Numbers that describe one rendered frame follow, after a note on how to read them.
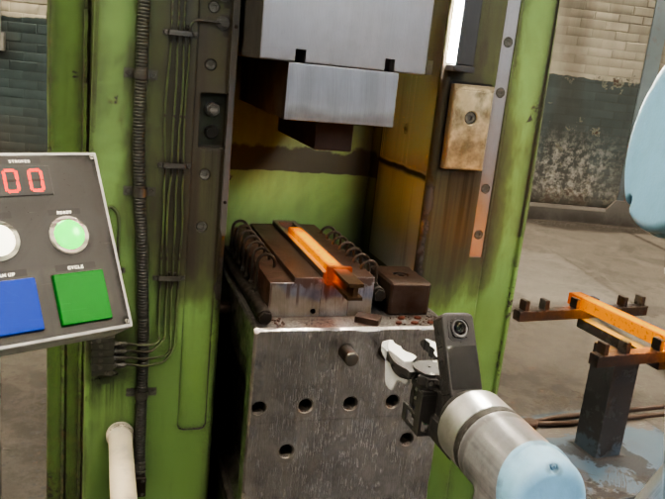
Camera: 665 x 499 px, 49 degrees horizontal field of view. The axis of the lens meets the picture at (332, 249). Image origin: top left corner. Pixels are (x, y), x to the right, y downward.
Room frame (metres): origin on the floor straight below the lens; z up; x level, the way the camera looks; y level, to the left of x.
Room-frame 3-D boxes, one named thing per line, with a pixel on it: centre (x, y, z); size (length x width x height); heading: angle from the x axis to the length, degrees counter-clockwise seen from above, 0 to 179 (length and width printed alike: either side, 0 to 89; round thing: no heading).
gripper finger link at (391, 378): (0.94, -0.10, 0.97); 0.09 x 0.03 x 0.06; 32
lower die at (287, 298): (1.48, 0.08, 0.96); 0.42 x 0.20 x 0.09; 19
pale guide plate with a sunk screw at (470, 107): (1.51, -0.25, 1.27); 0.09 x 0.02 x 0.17; 109
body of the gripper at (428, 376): (0.85, -0.16, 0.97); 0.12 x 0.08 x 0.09; 19
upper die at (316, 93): (1.48, 0.08, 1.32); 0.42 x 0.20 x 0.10; 19
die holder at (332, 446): (1.51, 0.03, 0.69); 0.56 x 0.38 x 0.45; 19
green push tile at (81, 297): (1.00, 0.35, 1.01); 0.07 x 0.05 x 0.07; 134
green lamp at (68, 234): (1.04, 0.39, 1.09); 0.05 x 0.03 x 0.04; 109
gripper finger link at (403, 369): (0.89, -0.12, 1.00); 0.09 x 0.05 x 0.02; 32
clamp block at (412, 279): (1.40, -0.14, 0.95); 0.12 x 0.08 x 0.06; 19
